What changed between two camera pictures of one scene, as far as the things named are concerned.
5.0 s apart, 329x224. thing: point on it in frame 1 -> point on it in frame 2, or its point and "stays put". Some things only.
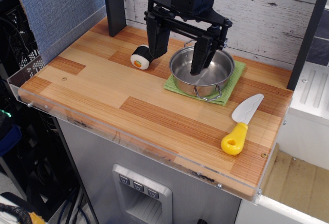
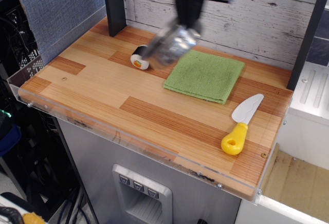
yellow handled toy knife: x=233 y=144 stays put
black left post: x=114 y=5 stays put
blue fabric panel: x=58 y=10 stays put
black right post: x=309 y=35 stays put
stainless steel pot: x=207 y=84 -> x=169 y=44
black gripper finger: x=158 y=33 -> x=186 y=7
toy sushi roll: x=141 y=57 stays put
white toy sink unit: x=295 y=190 stays put
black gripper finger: x=205 y=48 -> x=194 y=5
